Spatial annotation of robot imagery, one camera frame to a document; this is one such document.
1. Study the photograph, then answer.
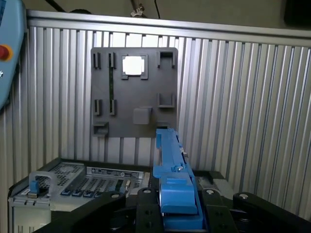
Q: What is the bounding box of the grey parts rack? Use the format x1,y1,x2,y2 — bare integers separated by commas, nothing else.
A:
90,47,179,138

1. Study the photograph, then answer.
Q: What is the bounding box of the silver metal clamp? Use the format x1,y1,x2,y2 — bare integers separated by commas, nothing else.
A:
129,0,147,18

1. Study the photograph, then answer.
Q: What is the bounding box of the hard disk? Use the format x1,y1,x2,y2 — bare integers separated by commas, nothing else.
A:
153,128,207,230

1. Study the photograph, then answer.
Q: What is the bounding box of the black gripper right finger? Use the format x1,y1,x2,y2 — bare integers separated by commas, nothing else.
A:
201,188,311,233

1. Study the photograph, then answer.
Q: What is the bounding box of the pale blue teach pendant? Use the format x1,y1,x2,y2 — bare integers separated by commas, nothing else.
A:
0,0,28,110

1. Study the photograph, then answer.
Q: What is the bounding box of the black box in background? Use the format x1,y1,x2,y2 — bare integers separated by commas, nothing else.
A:
283,0,311,25

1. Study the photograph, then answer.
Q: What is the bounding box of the silver CPU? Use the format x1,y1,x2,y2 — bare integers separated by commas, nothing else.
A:
122,56,143,76

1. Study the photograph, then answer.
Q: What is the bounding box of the dark RAM stick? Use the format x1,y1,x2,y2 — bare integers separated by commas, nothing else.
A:
108,53,115,115

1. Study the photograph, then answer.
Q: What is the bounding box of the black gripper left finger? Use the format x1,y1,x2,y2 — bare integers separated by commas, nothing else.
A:
36,186,162,233

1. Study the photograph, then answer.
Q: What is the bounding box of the red stop button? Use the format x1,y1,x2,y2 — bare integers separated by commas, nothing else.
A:
0,44,13,62

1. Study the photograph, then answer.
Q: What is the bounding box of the black open PC case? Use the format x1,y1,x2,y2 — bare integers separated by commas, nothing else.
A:
8,157,230,233

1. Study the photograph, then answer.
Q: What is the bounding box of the grey case handle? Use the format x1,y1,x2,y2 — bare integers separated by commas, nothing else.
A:
28,170,58,195

